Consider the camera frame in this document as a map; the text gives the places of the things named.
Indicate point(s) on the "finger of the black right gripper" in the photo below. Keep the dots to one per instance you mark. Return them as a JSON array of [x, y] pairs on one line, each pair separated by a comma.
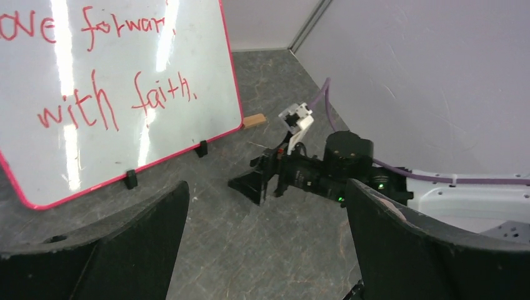
[[251, 184], [261, 162]]

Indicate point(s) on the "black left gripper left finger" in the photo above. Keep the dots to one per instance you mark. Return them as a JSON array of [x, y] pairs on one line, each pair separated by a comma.
[[128, 255]]

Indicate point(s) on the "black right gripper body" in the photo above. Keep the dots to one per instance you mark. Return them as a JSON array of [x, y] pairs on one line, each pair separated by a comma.
[[346, 156]]

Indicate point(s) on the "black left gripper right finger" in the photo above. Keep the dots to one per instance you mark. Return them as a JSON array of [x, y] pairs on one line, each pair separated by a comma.
[[404, 254]]

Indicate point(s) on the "pink framed whiteboard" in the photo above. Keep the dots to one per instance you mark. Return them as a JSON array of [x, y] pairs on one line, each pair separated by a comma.
[[91, 89]]

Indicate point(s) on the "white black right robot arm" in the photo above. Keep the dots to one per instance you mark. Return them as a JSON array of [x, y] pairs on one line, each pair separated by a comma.
[[504, 198]]

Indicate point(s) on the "black whiteboard foot clip right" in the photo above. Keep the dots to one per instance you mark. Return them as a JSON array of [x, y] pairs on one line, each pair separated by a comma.
[[202, 149]]

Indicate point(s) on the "black whiteboard foot clip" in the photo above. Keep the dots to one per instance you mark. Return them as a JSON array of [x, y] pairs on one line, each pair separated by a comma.
[[202, 149], [130, 179]]

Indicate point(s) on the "black whiteboard foot clip left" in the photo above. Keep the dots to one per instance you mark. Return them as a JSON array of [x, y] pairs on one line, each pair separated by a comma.
[[130, 179]]

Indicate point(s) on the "long wooden block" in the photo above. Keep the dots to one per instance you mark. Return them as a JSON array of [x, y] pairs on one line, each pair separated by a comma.
[[253, 120]]

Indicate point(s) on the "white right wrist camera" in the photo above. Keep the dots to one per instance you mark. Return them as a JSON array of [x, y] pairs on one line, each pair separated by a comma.
[[298, 119]]

